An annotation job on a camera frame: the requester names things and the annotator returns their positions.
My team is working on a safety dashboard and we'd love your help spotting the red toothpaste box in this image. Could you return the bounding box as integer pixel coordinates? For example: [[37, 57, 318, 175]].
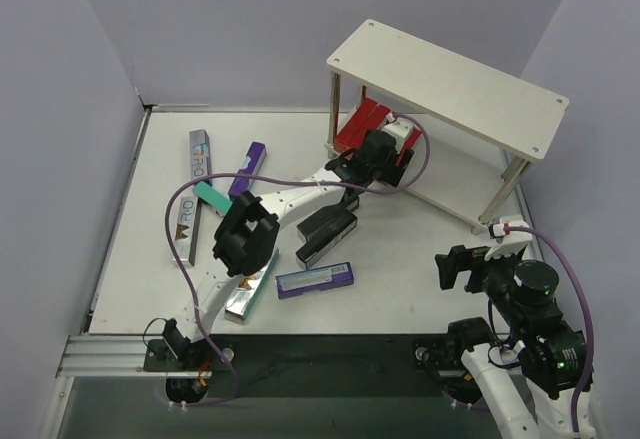
[[350, 105, 390, 149], [394, 148, 414, 169], [333, 98, 378, 154]]

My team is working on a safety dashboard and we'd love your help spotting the purple toothpaste box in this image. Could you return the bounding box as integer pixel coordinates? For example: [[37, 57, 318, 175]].
[[275, 262, 355, 300], [228, 141, 267, 200]]

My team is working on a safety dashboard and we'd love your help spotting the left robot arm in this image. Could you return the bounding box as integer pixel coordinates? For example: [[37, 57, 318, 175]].
[[161, 125, 419, 370]]

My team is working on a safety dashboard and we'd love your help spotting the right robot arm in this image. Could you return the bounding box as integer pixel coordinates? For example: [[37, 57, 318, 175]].
[[435, 245, 597, 438]]

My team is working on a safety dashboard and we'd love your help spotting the white two-tier shelf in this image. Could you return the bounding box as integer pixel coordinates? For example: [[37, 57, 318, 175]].
[[326, 19, 569, 234]]

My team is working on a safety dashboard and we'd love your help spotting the purple toothpaste box flat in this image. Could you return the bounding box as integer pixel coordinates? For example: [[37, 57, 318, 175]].
[[275, 262, 355, 300]]

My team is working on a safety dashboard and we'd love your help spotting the teal toothpaste box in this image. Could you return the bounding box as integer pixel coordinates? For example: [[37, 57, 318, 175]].
[[193, 181, 232, 216]]

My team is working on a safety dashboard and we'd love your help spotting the silver Rio box top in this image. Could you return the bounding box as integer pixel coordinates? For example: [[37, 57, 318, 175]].
[[189, 129, 212, 180]]

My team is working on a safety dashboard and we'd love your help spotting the silver rio box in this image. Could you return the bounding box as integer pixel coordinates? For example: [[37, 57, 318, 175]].
[[224, 248, 279, 325], [189, 129, 212, 180], [172, 196, 201, 267]]

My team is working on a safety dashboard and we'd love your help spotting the silver Rio box bottom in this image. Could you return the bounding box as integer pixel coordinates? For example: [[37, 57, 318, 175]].
[[224, 248, 279, 325]]

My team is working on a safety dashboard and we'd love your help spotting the silver Rio box left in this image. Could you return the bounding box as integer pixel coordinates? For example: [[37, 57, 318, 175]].
[[172, 196, 201, 267]]

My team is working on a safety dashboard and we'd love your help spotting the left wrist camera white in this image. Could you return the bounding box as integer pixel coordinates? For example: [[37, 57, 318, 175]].
[[382, 113, 421, 153]]

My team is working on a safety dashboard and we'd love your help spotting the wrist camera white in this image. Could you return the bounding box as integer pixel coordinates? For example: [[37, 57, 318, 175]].
[[382, 113, 421, 153], [484, 215, 533, 261]]

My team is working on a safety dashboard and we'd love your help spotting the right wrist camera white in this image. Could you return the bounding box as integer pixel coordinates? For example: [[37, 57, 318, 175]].
[[484, 215, 533, 261]]

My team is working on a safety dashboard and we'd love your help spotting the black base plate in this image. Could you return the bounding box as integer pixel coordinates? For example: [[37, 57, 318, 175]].
[[143, 334, 481, 404]]

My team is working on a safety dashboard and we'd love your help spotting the aluminium frame rail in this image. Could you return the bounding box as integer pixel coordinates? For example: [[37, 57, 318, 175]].
[[38, 108, 223, 438]]

